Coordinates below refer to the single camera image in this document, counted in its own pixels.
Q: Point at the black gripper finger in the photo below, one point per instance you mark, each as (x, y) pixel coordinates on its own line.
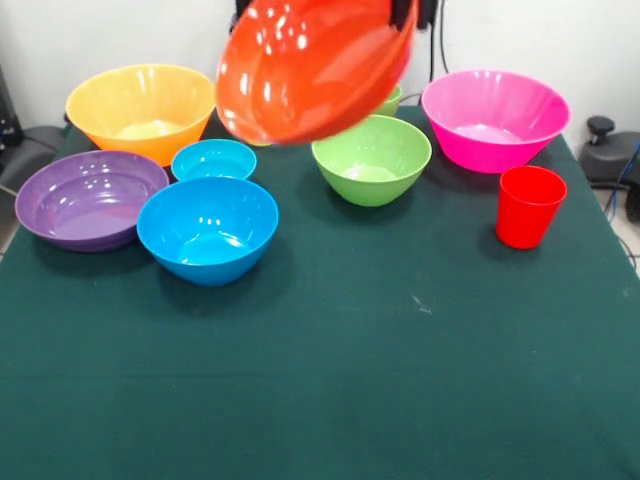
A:
(429, 12)
(400, 11)

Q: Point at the red-orange plastic bowl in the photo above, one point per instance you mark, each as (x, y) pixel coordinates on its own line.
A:
(310, 70)

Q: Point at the green plastic cup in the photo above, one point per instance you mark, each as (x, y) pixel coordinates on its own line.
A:
(391, 102)

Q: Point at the pink plastic bowl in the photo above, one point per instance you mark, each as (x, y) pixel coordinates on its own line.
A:
(495, 115)

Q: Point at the green plastic bowl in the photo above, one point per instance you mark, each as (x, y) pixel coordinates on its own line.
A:
(370, 165)

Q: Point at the red plastic cup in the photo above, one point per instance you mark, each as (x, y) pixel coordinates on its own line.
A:
(530, 210)

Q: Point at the black chair base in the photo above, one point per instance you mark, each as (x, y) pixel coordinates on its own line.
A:
(610, 155)

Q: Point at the small blue plastic bowl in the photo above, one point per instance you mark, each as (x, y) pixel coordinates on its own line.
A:
(212, 160)

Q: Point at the orange plastic bowl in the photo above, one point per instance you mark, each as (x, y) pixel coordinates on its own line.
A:
(140, 100)

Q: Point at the large blue plastic bowl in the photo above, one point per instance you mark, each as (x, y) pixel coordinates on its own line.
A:
(205, 235)

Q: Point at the purple plastic bowl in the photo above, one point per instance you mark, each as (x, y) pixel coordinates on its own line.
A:
(85, 200)

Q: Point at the grey chair base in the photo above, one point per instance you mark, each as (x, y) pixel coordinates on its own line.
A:
(30, 150)

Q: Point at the dark green tablecloth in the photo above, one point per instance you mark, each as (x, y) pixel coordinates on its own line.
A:
(200, 400)

